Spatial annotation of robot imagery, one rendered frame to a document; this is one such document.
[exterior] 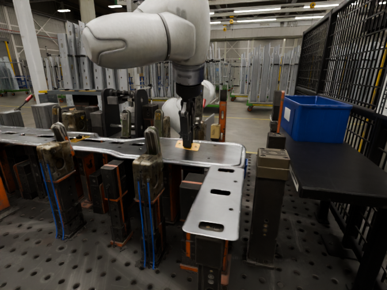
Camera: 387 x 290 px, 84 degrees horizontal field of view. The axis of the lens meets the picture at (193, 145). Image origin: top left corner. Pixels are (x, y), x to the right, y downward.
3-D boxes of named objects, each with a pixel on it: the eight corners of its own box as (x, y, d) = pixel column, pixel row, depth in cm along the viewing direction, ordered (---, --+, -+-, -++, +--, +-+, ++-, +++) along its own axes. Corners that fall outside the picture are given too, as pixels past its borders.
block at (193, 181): (174, 270, 64) (171, 187, 55) (185, 243, 75) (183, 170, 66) (205, 277, 62) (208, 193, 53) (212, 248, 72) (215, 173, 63)
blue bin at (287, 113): (293, 141, 76) (299, 104, 72) (277, 122, 104) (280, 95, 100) (345, 144, 73) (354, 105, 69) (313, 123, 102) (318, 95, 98)
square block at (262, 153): (246, 264, 66) (257, 156, 54) (247, 245, 73) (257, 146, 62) (274, 270, 64) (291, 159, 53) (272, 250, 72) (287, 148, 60)
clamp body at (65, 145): (48, 239, 77) (23, 147, 65) (74, 217, 88) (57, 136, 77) (69, 244, 74) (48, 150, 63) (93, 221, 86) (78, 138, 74)
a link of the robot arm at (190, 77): (166, 64, 55) (168, 86, 59) (201, 68, 53) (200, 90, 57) (177, 53, 62) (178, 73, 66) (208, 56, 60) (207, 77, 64)
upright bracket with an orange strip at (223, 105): (215, 201, 99) (219, 89, 83) (215, 199, 100) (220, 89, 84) (222, 202, 98) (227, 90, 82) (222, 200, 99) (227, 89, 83)
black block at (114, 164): (103, 249, 72) (90, 170, 63) (121, 228, 82) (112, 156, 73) (124, 254, 70) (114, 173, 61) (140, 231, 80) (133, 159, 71)
